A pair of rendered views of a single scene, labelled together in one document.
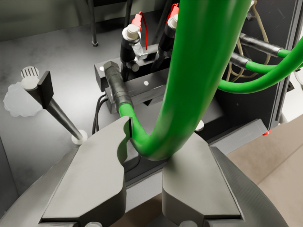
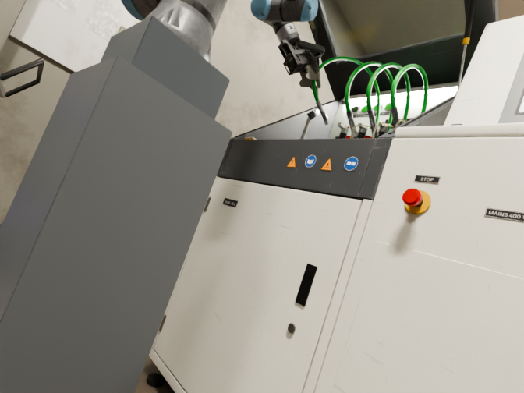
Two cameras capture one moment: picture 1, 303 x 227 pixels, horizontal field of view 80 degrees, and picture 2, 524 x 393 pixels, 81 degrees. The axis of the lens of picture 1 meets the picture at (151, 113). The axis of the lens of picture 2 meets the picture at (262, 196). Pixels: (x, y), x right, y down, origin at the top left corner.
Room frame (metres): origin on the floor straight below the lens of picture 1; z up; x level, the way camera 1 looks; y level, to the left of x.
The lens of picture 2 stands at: (0.39, -1.04, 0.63)
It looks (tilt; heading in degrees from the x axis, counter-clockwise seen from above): 7 degrees up; 112
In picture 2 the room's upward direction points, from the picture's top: 20 degrees clockwise
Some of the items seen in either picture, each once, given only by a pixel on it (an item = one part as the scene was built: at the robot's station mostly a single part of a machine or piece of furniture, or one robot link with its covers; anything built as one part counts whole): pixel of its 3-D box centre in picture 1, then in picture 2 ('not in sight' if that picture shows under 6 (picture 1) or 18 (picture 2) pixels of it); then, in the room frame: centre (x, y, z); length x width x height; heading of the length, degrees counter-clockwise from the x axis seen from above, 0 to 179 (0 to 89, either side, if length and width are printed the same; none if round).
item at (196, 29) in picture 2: not in sight; (180, 36); (-0.07, -0.59, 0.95); 0.15 x 0.15 x 0.10
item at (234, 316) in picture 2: not in sight; (235, 289); (0.05, -0.13, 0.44); 0.65 x 0.02 x 0.68; 152
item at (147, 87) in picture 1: (161, 76); not in sight; (0.28, 0.04, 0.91); 0.34 x 0.10 x 0.15; 152
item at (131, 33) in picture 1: (132, 34); not in sight; (0.17, 0.10, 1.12); 0.02 x 0.02 x 0.03
